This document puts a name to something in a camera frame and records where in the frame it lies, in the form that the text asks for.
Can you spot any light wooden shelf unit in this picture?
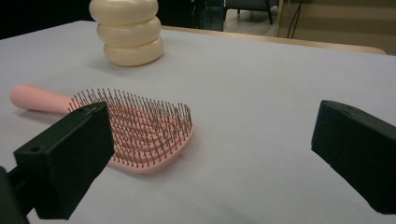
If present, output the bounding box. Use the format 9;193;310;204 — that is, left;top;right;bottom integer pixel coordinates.
275;0;396;56

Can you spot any white table cover board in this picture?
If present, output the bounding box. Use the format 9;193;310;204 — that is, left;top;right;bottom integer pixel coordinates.
0;20;396;224

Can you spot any grey chair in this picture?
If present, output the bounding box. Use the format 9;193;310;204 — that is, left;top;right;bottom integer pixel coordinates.
223;0;279;25

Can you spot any wooden table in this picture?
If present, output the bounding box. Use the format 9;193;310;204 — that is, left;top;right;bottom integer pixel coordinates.
162;25;387;56

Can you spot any black hanging cable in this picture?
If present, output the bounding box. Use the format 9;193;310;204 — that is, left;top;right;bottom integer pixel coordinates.
286;0;304;39

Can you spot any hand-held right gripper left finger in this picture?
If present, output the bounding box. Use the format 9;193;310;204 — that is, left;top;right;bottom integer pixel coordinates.
12;101;116;220

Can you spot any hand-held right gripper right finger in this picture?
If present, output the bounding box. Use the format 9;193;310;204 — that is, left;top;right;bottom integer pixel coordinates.
311;100;396;215

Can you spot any cream ribbed cup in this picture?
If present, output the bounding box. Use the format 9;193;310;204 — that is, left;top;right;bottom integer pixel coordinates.
89;0;164;67

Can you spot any pink hairbrush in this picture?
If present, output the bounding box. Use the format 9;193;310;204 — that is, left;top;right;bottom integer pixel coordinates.
9;83;195;175

